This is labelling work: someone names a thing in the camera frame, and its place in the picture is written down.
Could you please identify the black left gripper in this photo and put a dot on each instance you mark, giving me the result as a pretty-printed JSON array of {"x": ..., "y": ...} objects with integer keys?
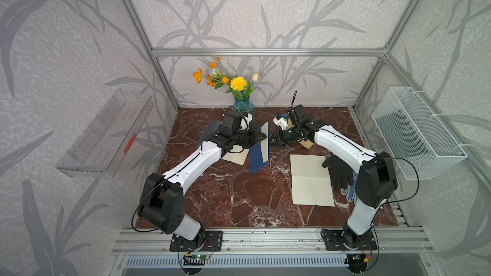
[{"x": 254, "y": 140}]

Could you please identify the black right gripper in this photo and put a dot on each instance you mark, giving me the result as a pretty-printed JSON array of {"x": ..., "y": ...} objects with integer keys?
[{"x": 277, "y": 140}]

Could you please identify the dark blue envelope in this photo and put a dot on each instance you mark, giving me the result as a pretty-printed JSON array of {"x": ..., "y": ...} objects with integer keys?
[{"x": 256, "y": 161}]

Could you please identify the beige lined letter paper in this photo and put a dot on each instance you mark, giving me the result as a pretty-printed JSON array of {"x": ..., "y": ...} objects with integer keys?
[{"x": 264, "y": 145}]

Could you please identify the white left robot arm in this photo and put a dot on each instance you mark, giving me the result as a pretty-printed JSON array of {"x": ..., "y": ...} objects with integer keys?
[{"x": 162, "y": 200}]

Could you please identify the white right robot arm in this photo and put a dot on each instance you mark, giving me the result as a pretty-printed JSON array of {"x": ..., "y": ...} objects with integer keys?
[{"x": 371, "y": 175}]

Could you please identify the cream envelope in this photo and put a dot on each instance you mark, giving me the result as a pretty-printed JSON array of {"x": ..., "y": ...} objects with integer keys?
[{"x": 237, "y": 155}]

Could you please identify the blue glass vase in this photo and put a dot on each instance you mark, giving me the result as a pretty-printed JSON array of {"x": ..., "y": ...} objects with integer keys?
[{"x": 243, "y": 105}]

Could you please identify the cream unfolded paper sheet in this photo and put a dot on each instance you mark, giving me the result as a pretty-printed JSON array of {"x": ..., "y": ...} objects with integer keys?
[{"x": 311, "y": 183}]

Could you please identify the yellow orange artificial flowers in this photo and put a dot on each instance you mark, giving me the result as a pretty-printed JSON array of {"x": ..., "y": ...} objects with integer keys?
[{"x": 219, "y": 77}]

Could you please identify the black work glove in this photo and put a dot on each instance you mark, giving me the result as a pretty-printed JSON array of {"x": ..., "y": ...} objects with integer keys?
[{"x": 341, "y": 174}]

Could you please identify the blue dotted white glove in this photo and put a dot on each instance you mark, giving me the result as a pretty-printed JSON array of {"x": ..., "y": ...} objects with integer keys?
[{"x": 349, "y": 191}]

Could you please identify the left circuit board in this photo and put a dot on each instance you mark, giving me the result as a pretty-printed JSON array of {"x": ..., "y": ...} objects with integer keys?
[{"x": 195, "y": 260}]

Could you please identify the circuit board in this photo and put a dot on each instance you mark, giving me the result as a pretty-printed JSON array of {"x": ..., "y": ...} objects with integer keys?
[
  {"x": 195, "y": 260},
  {"x": 358, "y": 260}
]

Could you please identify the right circuit board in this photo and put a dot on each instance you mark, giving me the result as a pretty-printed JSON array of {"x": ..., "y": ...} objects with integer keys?
[{"x": 358, "y": 260}]

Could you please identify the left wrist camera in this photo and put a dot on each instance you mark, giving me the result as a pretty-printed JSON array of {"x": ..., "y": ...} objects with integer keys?
[{"x": 236, "y": 121}]

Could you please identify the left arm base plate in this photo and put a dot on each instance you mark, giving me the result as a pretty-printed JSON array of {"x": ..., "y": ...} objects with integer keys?
[{"x": 206, "y": 240}]

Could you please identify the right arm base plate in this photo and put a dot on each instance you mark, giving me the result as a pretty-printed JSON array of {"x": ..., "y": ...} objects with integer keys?
[{"x": 338, "y": 239}]

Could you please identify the white wire mesh basket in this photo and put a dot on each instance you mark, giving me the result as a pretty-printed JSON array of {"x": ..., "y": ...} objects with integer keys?
[{"x": 415, "y": 135}]

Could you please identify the aluminium front rail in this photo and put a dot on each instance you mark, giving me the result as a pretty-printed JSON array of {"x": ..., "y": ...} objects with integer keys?
[{"x": 276, "y": 240}]

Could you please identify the clear acrylic wall shelf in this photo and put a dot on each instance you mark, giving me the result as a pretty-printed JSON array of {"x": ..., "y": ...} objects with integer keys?
[{"x": 99, "y": 151}]

